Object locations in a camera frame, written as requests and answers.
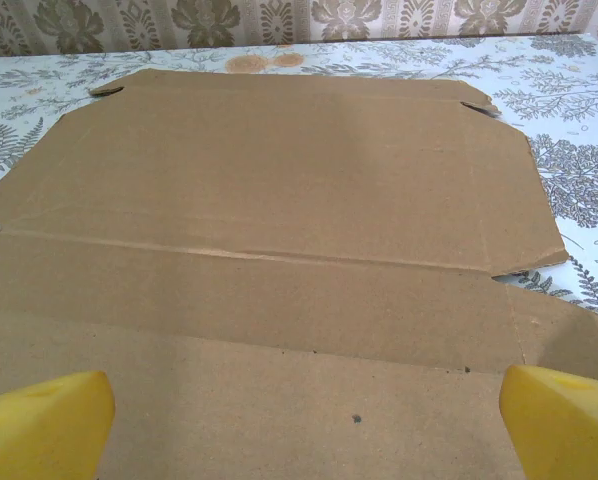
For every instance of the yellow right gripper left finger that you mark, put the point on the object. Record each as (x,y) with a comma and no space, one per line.
(44,430)

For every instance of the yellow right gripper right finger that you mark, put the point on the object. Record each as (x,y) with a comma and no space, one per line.
(564,430)

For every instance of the brown cardboard box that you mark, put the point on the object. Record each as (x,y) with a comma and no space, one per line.
(279,200)

